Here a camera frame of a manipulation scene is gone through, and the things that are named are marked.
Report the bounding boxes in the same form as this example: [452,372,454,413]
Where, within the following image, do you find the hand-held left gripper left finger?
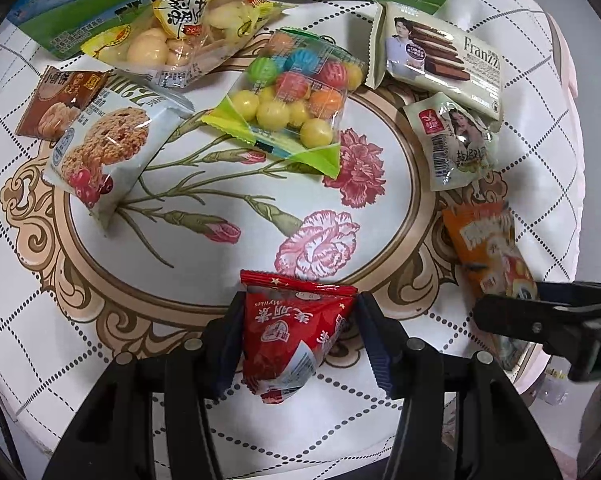
[40,291,246,480]

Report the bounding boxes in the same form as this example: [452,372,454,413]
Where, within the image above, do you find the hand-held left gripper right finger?
[355,292,564,480]

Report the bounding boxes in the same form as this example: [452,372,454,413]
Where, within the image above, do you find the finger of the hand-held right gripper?
[473,294,601,348]
[533,281,601,308]

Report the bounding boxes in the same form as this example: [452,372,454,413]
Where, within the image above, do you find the red snack packet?
[239,270,359,406]

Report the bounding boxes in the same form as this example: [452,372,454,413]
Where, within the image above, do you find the orange snack packet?
[441,202,539,372]

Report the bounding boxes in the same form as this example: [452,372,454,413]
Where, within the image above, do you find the small white portrait packet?
[403,92,504,192]

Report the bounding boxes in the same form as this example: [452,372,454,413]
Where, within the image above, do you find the white oat cookie packet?
[43,74,195,236]

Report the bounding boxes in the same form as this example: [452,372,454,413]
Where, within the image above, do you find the colourful ball candy packet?
[201,27,366,181]

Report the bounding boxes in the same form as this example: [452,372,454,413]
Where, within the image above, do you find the chocolate wafer packet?
[365,2,504,123]

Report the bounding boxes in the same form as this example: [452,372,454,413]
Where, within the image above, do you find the brown biscuit packet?
[15,65,112,141]

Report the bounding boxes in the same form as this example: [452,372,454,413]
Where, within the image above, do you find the yellow ball snack packet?
[80,0,298,91]

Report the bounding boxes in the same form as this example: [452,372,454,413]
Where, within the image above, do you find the floral printed blanket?
[0,0,581,480]

